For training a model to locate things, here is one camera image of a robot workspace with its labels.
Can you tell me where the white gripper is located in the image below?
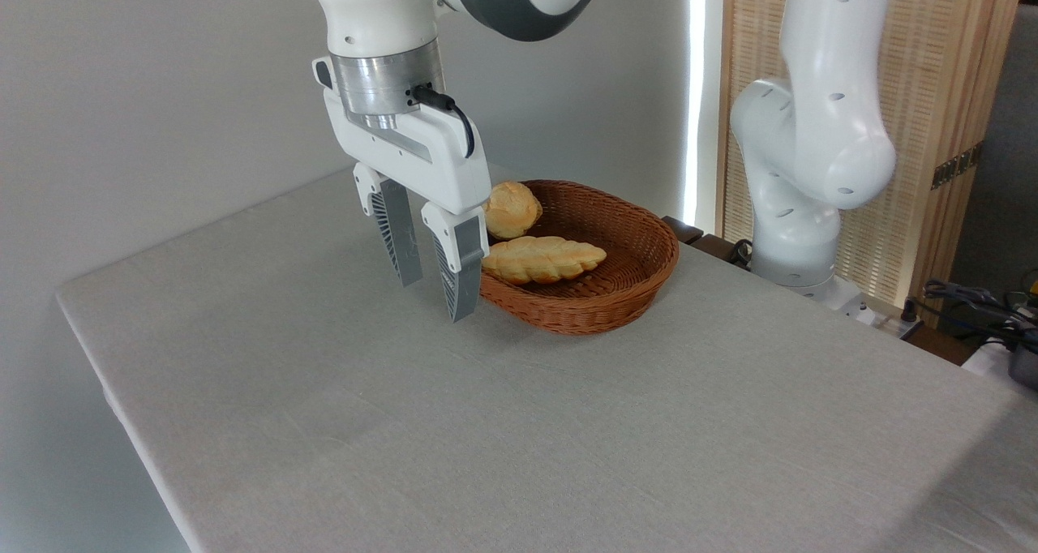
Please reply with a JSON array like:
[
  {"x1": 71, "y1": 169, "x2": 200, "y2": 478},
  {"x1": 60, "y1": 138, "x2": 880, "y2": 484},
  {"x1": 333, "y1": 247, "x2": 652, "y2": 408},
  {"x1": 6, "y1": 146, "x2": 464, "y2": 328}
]
[{"x1": 312, "y1": 57, "x2": 493, "y2": 324}]

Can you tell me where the round golden bread roll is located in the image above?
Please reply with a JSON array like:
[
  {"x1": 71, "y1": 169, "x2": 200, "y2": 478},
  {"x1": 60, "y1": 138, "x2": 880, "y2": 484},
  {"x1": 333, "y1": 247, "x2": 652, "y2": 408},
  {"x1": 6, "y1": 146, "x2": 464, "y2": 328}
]
[{"x1": 484, "y1": 182, "x2": 543, "y2": 240}]

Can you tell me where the braided golden bread loaf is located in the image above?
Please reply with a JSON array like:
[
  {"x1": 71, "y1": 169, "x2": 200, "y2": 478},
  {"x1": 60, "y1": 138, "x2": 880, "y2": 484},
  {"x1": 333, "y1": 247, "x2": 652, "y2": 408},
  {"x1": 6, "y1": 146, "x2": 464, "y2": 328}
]
[{"x1": 481, "y1": 236, "x2": 607, "y2": 285}]

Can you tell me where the grey tablecloth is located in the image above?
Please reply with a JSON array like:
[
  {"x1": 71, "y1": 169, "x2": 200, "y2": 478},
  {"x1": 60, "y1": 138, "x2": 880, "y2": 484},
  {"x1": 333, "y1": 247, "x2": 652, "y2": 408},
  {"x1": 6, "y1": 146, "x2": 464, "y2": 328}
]
[{"x1": 55, "y1": 164, "x2": 1038, "y2": 553}]

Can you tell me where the brown wicker basket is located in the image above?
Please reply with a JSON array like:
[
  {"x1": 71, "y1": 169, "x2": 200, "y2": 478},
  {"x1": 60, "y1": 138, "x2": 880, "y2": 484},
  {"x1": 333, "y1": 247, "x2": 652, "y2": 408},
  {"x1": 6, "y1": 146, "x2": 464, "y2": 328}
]
[{"x1": 478, "y1": 180, "x2": 680, "y2": 337}]

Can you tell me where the brass screen hinge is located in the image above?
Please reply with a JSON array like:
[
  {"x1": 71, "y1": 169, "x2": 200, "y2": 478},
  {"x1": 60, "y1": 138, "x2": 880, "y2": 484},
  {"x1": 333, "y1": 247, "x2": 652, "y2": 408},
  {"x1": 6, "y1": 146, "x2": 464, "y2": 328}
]
[{"x1": 931, "y1": 141, "x2": 984, "y2": 191}]

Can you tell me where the wooden slat folding screen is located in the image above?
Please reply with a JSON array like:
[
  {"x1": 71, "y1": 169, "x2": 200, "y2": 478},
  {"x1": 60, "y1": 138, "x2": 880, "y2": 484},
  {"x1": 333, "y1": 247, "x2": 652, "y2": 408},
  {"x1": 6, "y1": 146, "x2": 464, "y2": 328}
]
[{"x1": 718, "y1": 0, "x2": 1027, "y2": 327}]

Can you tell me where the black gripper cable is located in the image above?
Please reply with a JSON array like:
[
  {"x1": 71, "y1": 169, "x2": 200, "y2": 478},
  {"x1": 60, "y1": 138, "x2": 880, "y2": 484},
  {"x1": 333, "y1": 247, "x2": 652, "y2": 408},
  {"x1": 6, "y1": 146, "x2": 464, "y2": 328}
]
[{"x1": 411, "y1": 85, "x2": 476, "y2": 159}]

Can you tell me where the black cable bundle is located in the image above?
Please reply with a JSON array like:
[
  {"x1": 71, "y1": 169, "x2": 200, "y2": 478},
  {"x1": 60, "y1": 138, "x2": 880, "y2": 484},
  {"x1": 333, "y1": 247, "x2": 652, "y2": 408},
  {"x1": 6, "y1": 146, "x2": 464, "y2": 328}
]
[{"x1": 923, "y1": 279, "x2": 1038, "y2": 353}]

